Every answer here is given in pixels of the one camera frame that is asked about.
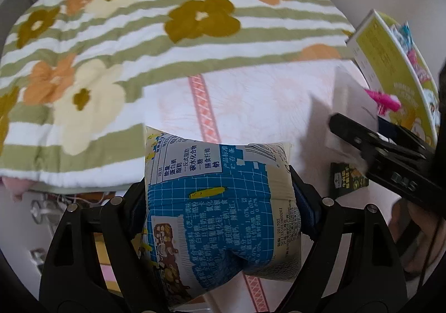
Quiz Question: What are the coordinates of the dark snack packet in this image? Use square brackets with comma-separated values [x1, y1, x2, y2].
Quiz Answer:
[329, 162, 370, 191]

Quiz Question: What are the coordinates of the small blue red white packet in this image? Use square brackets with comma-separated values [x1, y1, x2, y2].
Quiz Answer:
[390, 22, 415, 52]

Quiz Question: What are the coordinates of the pink cloth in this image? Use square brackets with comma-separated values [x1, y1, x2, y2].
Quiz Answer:
[0, 177, 33, 202]

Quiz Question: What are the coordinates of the clear glass object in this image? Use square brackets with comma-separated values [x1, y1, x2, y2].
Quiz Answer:
[30, 200, 53, 223]

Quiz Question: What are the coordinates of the yellow-green cardboard box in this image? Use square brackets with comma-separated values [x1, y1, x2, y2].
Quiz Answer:
[346, 9, 441, 146]

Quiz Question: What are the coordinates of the green striped floral quilt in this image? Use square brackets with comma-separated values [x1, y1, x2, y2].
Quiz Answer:
[0, 0, 354, 191]

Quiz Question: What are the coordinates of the white packet with magenta edge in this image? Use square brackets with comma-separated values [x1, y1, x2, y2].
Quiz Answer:
[364, 88, 401, 117]

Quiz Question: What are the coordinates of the blue and cream snack packet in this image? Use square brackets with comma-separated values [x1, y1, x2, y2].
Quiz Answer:
[144, 126, 302, 312]

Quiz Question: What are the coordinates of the black cable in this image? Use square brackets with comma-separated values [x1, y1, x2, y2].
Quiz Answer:
[418, 210, 444, 286]

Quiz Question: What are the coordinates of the pink snack packet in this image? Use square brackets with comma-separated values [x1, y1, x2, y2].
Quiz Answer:
[406, 50, 434, 82]

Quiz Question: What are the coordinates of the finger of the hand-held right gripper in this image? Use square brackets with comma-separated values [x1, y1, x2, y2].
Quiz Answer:
[329, 114, 384, 160]
[376, 117, 436, 150]

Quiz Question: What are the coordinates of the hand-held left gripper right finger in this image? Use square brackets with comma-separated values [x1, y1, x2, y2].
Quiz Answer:
[289, 165, 408, 313]

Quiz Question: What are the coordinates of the person's right hand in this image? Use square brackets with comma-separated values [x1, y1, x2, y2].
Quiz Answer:
[388, 200, 446, 280]

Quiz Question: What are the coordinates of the plain white snack packet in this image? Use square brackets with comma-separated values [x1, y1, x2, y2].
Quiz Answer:
[324, 65, 380, 157]

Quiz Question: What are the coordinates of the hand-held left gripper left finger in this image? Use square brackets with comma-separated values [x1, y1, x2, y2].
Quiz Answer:
[39, 179, 149, 313]

